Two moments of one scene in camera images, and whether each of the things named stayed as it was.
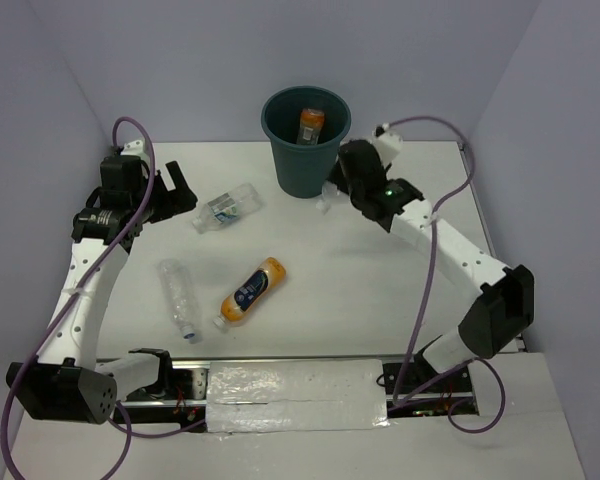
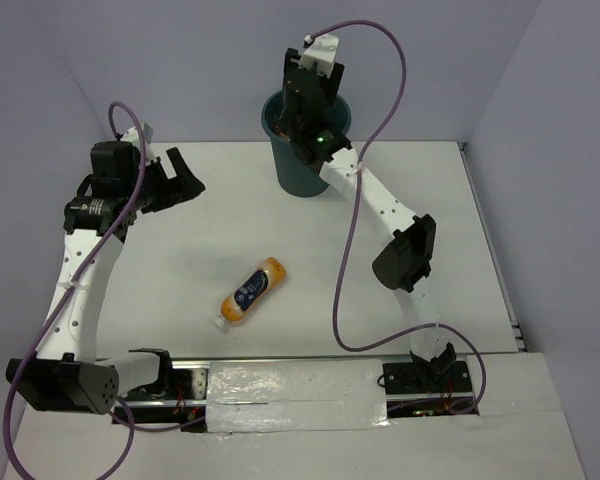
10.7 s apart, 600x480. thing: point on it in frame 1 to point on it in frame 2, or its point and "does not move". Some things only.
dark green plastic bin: [305, 171] does not move
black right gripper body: [344, 185] to [331, 85]
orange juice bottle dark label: [263, 281] does not move
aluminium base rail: [411, 388] does not move
